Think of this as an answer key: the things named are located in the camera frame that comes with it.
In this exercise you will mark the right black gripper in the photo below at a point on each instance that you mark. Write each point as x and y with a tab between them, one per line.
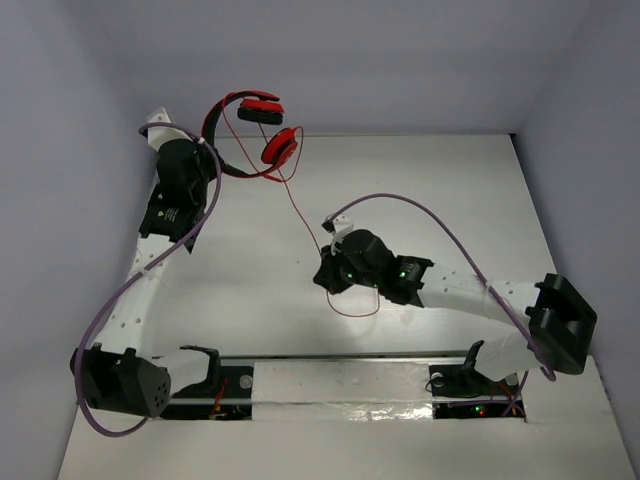
327	273

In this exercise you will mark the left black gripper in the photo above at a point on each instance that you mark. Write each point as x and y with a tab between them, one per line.
201	163

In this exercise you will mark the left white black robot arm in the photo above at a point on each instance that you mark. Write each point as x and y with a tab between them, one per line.
114	366

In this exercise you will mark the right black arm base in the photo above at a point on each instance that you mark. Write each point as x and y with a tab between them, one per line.
456	396

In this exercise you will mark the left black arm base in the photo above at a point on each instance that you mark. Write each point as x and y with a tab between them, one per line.
230	400

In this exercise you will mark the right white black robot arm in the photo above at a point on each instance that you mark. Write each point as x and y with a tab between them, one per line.
554	323

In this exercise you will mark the white foil covered block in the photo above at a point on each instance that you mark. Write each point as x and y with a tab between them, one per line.
341	390

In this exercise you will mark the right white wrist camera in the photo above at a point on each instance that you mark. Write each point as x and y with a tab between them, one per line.
338	227

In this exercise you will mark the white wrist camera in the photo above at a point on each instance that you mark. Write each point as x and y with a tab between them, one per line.
159	135
338	227

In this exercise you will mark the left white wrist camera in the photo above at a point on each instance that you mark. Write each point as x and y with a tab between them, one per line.
159	135

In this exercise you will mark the aluminium rail at front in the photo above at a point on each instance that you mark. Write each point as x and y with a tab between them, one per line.
358	356

